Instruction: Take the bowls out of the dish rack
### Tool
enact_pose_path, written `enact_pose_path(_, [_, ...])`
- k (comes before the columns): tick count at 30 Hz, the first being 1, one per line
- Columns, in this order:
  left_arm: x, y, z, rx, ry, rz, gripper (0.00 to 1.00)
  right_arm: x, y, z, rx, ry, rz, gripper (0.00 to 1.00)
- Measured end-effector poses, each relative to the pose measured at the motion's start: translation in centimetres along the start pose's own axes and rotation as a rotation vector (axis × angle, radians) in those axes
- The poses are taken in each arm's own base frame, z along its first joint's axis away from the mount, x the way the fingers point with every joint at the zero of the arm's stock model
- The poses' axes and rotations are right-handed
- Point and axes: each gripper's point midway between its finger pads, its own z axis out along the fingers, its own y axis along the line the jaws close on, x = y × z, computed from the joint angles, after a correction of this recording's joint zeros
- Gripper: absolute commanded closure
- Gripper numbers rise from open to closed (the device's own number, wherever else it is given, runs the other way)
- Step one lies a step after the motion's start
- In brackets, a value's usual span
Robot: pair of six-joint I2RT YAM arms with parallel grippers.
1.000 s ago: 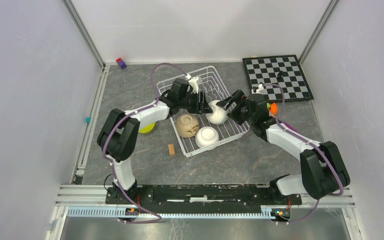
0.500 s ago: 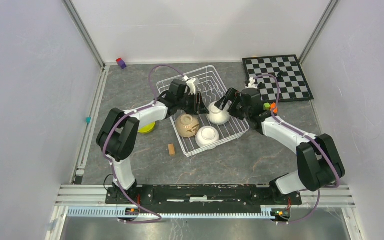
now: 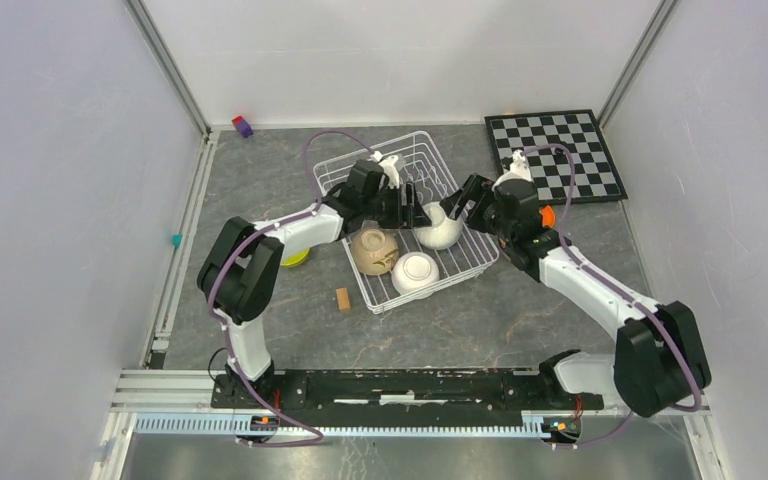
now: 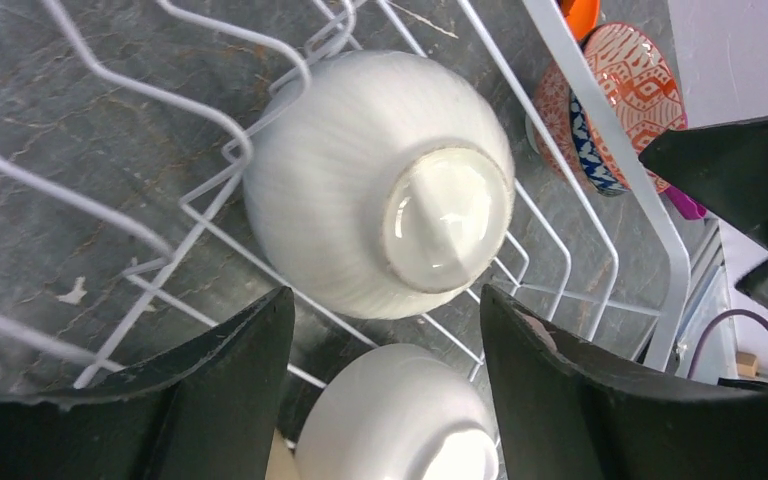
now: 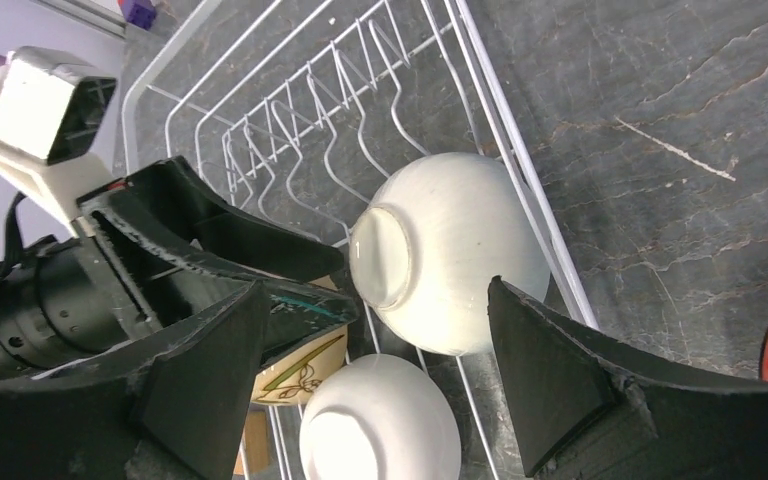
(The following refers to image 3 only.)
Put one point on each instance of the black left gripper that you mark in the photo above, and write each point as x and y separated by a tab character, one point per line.
405	217

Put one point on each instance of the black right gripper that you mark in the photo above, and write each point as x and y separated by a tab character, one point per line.
477	188

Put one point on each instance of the white ribbed bowl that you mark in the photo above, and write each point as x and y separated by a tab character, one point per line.
443	232

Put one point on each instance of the beige ceramic bowl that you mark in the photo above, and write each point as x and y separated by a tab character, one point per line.
374	251

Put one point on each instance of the yellow bowl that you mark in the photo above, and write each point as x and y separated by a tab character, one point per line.
296	259

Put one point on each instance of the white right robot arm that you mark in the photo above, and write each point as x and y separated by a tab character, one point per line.
659	359

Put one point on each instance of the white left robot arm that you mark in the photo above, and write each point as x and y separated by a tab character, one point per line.
239	275

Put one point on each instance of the white smooth bowl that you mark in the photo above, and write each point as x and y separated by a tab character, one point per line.
414	271

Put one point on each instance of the orange toy block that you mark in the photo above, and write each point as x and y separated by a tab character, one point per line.
547	216

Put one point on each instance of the small wooden block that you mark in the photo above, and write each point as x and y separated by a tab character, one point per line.
343	299

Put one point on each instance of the red purple toy block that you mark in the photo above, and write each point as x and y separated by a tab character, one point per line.
242	127

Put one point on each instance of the black white chessboard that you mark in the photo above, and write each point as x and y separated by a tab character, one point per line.
594	172

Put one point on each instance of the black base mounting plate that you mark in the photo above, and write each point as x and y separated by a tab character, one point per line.
493	397

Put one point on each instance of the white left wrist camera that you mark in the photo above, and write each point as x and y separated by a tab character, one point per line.
391	166

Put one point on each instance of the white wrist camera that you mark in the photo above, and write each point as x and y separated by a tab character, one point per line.
515	167
391	166

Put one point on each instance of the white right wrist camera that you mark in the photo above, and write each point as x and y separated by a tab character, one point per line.
515	167

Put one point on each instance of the aluminium frame rail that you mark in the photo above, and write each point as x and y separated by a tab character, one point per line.
119	427

